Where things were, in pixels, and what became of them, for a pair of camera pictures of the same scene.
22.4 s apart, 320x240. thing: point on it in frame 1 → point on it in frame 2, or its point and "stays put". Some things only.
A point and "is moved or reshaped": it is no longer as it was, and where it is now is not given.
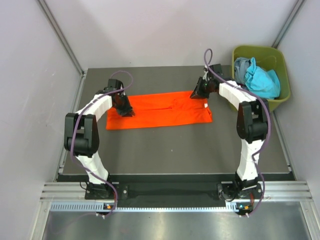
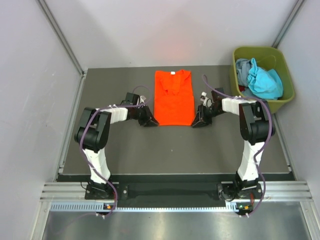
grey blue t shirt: x=241 y=65 stays put
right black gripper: x=198 y=93 → x=201 y=119
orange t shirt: x=161 y=109 is moved or reshaped
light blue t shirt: x=264 y=84 stays put
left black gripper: x=127 y=111 → x=151 y=122
